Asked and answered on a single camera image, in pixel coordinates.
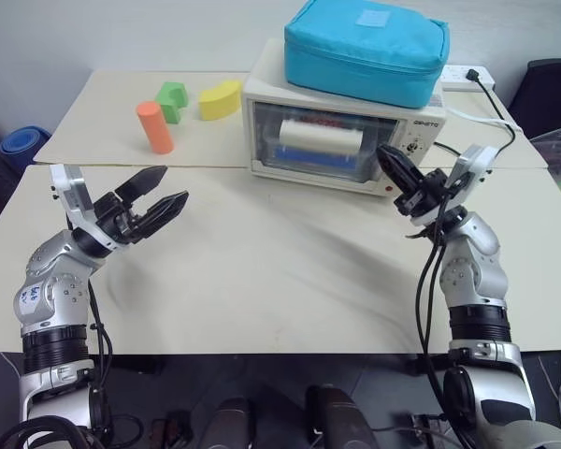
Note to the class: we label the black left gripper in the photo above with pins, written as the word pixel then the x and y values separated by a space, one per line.
pixel 119 220

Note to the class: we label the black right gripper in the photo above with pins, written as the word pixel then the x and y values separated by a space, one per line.
pixel 423 196

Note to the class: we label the white toaster oven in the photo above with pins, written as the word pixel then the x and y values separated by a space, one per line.
pixel 425 133

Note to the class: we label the orange foam cylinder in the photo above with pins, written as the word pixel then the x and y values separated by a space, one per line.
pixel 155 128

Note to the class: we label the green foam block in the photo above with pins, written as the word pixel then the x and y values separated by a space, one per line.
pixel 175 100

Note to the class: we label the white power strip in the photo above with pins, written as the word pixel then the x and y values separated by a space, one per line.
pixel 453 77

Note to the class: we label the yellow foam arch block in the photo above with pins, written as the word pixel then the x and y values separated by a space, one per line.
pixel 217 105

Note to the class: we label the teal fabric zip bag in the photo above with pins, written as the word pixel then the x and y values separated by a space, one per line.
pixel 364 47

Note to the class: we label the blue rolled mat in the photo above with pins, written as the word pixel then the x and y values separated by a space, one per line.
pixel 23 145

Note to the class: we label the black chair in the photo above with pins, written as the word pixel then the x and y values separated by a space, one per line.
pixel 551 93

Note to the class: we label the small dark rounded shape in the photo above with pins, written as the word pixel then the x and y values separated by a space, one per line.
pixel 229 425

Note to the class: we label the large dark rounded shape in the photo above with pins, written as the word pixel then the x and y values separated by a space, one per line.
pixel 341 421

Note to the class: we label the grey curved shell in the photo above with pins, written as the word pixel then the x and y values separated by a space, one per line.
pixel 533 436

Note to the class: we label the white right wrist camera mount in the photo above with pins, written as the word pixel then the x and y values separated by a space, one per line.
pixel 472 163

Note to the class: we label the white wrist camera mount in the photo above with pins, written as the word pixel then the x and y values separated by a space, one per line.
pixel 472 163
pixel 72 192

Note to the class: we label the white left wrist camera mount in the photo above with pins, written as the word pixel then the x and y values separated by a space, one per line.
pixel 72 192

